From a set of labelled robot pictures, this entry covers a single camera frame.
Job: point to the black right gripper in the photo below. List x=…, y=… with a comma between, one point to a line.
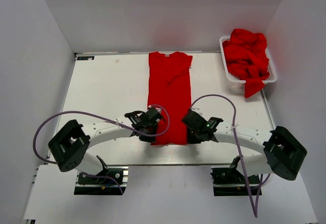
x=190, y=140

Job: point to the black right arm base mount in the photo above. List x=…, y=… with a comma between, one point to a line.
x=228, y=183

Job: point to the pile of red t-shirts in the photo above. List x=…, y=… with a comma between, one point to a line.
x=246, y=59

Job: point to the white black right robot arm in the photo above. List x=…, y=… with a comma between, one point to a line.
x=279, y=151

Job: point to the small blue table label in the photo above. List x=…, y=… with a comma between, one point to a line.
x=85, y=58

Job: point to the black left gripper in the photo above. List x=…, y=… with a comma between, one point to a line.
x=147, y=139

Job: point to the red t-shirt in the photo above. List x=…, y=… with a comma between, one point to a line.
x=170, y=87

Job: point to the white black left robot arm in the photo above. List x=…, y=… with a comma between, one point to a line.
x=69, y=146

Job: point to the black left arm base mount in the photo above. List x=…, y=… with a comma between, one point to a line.
x=115, y=185

